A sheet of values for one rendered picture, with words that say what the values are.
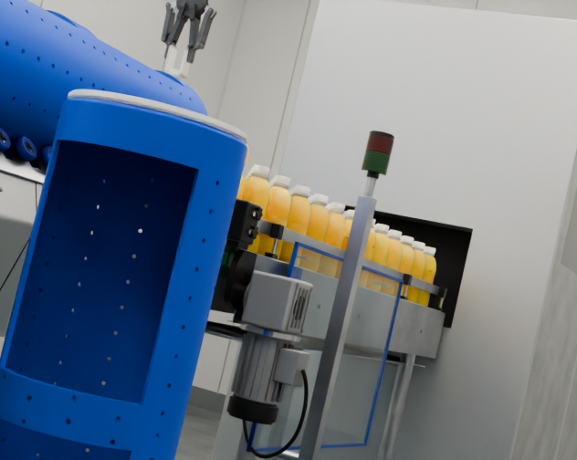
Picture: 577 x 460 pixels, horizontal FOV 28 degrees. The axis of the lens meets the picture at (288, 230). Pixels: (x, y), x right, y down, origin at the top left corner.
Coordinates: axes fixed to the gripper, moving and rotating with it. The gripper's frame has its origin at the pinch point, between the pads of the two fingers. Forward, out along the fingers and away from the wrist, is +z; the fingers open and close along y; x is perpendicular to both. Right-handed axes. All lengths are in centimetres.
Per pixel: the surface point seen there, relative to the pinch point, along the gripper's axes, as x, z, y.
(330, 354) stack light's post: 24, 60, 46
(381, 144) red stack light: 23, 8, 47
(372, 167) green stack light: 23, 14, 46
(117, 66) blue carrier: -54, 14, 21
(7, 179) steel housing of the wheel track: -77, 41, 21
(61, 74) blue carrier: -72, 21, 23
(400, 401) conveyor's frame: 132, 73, 32
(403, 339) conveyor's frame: 117, 53, 33
